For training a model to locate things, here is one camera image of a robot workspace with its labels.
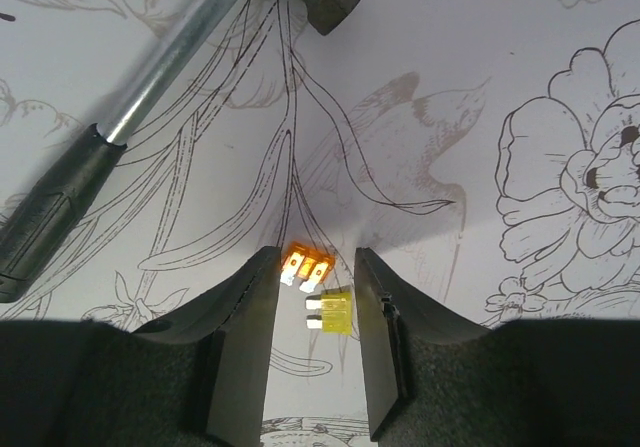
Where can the hammer with black handle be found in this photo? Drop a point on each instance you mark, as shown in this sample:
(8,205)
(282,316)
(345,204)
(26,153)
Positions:
(60,198)

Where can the orange blade fuse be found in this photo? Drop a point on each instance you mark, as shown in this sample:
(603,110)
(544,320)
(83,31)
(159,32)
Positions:
(307,265)

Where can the yellow blade fuse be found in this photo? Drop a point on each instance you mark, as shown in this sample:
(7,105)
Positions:
(332,312)

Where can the floral patterned table mat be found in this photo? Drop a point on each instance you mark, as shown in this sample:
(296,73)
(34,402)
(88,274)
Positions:
(434,131)

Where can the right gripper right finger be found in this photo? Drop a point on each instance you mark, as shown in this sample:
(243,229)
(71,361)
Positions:
(435,378)

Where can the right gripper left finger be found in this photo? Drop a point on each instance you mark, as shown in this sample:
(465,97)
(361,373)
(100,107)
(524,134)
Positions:
(196,376)

